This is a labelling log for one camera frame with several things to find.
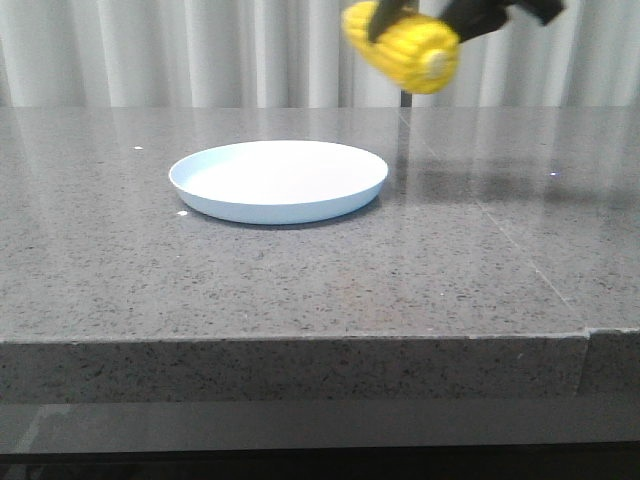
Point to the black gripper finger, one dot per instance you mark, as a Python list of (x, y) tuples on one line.
[(470, 19), (386, 14)]

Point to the yellow corn cob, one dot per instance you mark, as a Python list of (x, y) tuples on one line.
[(418, 53)]

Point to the light blue round plate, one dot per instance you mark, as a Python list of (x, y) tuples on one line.
[(279, 182)]

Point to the white pleated curtain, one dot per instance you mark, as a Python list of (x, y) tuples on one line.
[(262, 54)]

